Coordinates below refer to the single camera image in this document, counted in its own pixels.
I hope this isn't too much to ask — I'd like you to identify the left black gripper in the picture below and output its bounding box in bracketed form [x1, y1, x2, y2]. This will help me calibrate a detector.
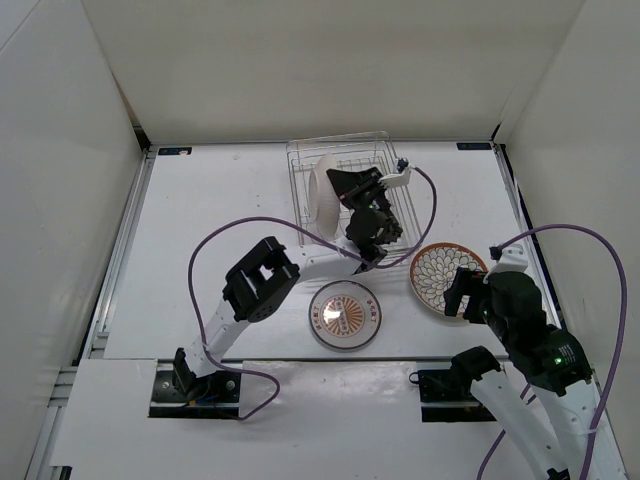
[325, 167, 402, 238]

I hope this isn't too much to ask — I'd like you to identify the white plate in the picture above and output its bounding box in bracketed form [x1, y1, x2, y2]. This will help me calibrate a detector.
[308, 153, 340, 240]

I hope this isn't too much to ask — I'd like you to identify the flower pattern plate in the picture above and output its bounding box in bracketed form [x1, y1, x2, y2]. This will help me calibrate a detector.
[409, 242, 487, 314]

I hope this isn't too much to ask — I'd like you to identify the orange sunburst plate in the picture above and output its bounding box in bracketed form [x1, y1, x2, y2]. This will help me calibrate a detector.
[308, 280, 383, 352]

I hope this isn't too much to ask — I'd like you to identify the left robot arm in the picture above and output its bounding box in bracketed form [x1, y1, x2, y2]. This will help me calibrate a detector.
[172, 161, 411, 400]

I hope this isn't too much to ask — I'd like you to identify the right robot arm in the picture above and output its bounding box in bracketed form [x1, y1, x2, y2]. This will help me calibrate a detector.
[444, 268, 626, 479]

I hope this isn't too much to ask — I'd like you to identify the right corner label sticker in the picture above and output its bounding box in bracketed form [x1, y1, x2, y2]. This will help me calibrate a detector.
[456, 142, 492, 151]

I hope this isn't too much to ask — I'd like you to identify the corner label sticker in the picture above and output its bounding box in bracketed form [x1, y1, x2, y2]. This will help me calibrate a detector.
[157, 147, 192, 156]
[456, 142, 492, 151]

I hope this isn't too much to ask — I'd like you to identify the left corner label sticker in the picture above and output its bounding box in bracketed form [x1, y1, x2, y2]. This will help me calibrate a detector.
[157, 147, 192, 156]

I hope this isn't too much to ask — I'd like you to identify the metal wire dish rack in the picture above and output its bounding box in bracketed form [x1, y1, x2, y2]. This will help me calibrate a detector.
[286, 131, 423, 262]

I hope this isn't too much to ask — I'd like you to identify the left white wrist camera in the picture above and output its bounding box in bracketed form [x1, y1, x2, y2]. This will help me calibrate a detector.
[378, 158, 412, 190]

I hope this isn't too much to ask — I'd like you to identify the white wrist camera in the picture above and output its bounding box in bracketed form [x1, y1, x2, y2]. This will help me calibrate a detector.
[378, 158, 412, 190]
[488, 243, 528, 275]

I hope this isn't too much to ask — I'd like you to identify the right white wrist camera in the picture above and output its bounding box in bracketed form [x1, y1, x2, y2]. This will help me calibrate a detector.
[488, 243, 528, 275]

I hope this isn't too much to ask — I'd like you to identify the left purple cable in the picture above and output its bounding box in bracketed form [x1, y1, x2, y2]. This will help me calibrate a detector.
[187, 158, 440, 422]

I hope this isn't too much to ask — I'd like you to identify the purple cable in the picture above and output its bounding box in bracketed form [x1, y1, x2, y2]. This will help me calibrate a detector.
[187, 158, 440, 422]
[477, 224, 628, 480]

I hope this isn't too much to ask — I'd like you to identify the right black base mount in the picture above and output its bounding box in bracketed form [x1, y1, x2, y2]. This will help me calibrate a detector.
[408, 369, 496, 423]

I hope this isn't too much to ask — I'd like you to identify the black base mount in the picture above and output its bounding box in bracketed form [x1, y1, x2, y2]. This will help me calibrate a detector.
[148, 362, 242, 420]
[408, 369, 496, 423]

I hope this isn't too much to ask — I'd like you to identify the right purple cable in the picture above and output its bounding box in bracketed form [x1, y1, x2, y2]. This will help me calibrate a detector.
[477, 224, 628, 480]

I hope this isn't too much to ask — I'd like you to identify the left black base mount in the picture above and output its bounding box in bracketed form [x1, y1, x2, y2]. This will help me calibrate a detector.
[148, 362, 242, 420]

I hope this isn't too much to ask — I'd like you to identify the aluminium table edge rail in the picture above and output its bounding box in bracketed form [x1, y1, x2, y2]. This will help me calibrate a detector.
[48, 149, 156, 407]

